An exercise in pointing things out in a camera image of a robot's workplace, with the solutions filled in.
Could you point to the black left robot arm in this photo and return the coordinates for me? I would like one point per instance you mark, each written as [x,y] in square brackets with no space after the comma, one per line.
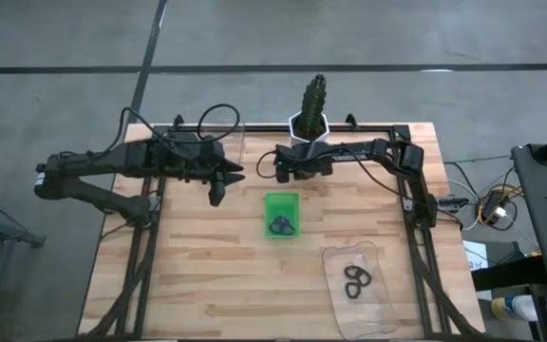
[88,161]

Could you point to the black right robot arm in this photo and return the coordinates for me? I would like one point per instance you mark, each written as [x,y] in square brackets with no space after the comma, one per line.
[359,152]

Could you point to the white hexagonal plant pot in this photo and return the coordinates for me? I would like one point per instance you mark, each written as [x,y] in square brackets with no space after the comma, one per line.
[294,128]

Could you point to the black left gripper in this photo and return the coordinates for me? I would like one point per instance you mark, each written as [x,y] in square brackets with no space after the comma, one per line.
[213,161]

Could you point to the clear plastic bin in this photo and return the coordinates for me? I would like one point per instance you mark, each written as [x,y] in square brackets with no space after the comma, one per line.
[235,142]
[368,318]

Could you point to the green cactus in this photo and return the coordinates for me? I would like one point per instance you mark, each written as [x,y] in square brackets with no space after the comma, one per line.
[312,102]

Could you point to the black aluminium table frame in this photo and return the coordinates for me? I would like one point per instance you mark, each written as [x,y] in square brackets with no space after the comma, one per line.
[413,266]

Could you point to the white paper sheet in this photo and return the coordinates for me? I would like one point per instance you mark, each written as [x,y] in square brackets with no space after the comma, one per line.
[475,256]

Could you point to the white plastic bottle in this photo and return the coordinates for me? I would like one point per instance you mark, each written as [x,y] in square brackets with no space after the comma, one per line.
[513,308]

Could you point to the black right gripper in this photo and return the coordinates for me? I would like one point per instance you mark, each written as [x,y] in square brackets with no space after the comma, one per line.
[309,164]

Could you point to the green plastic basket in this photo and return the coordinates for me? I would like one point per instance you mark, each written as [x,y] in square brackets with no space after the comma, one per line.
[280,204]

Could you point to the white charger plug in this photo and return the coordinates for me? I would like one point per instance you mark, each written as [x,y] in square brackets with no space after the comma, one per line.
[500,210]

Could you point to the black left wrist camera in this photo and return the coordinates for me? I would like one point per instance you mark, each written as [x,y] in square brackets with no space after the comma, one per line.
[217,195]

